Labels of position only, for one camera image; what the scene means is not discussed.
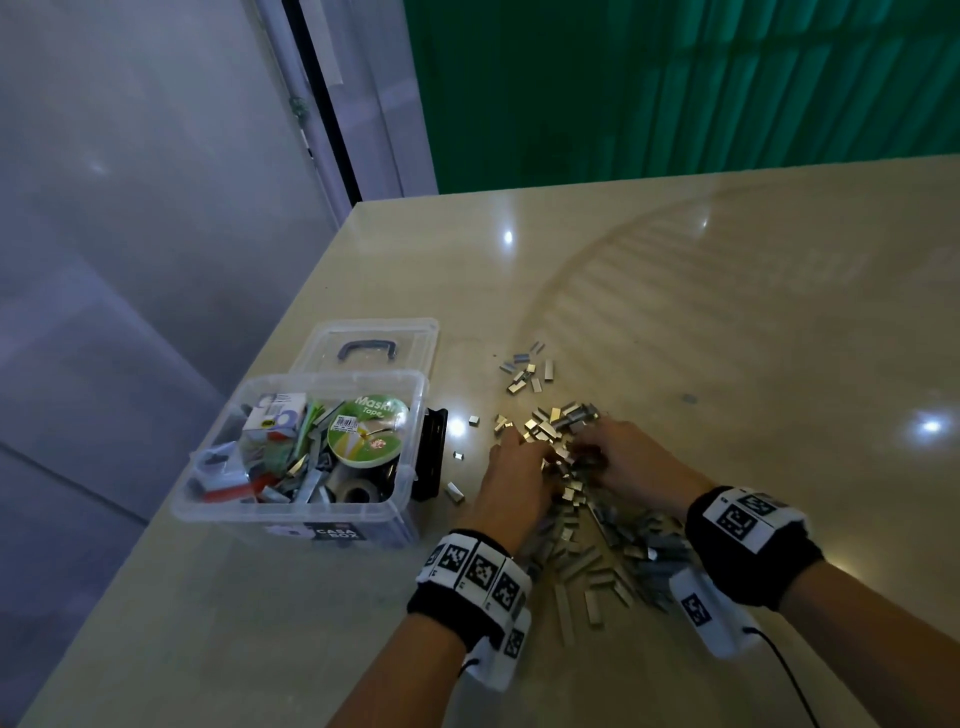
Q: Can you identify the person's right hand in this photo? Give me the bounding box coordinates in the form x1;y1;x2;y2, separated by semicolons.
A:
570;418;719;524

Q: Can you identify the person's left hand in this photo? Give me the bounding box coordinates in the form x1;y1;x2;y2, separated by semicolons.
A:
457;432;560;557

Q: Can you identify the pile of metal staple strips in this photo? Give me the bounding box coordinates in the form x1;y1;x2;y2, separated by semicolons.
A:
442;342;699;647

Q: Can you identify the small clear tape roll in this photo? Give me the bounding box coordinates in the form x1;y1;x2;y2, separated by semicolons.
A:
336;474;389;507

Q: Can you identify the green sticky note pad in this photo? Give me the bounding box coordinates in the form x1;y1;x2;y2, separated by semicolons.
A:
294;402;326;470

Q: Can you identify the small white staple box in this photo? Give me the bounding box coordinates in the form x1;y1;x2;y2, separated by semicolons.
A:
240;393;309;452

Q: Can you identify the red stapler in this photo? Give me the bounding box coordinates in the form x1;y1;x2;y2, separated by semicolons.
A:
195;477;264;501

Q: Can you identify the transparent storage box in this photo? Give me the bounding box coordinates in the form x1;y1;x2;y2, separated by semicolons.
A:
169;370;449;549

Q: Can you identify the person's left forearm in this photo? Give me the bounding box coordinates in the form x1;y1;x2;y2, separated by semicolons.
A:
330;615;470;728

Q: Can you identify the person's right forearm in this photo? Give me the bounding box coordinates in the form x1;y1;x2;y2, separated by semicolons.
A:
777;559;960;728

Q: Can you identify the transparent box lid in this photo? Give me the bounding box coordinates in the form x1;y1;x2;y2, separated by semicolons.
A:
292;318;441;380

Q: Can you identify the green curtain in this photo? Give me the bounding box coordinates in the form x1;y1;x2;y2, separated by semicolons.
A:
402;0;960;197

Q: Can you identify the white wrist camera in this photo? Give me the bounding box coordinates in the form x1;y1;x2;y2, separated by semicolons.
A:
667;564;764;662
465;607;534;695

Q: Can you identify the black window post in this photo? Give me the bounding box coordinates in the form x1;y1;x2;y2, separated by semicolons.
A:
282;0;363;207

